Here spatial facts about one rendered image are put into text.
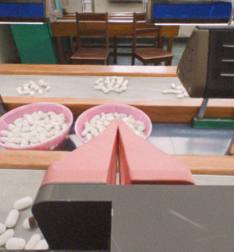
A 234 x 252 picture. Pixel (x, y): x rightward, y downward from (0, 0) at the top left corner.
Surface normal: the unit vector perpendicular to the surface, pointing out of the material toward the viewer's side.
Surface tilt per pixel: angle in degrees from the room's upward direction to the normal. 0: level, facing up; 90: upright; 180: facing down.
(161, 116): 90
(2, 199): 0
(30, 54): 90
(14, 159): 0
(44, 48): 90
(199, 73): 58
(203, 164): 0
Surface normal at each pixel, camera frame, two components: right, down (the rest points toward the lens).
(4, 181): 0.00, -0.79
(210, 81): -0.03, 0.08
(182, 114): -0.04, 0.61
